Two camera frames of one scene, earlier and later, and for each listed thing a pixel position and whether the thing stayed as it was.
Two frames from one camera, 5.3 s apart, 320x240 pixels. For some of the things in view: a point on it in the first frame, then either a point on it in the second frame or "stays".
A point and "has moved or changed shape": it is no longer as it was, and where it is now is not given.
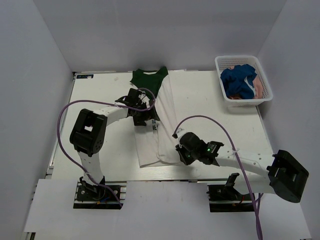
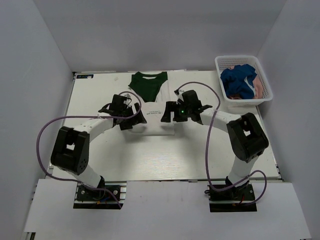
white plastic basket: x=223 y=62 stays
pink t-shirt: x=258 y=93 stays
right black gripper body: x=188 y=157 → x=183 y=112
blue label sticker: x=84 y=76 stays
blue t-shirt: x=234 y=81 stays
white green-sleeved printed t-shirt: x=159 y=141 has moved or changed shape
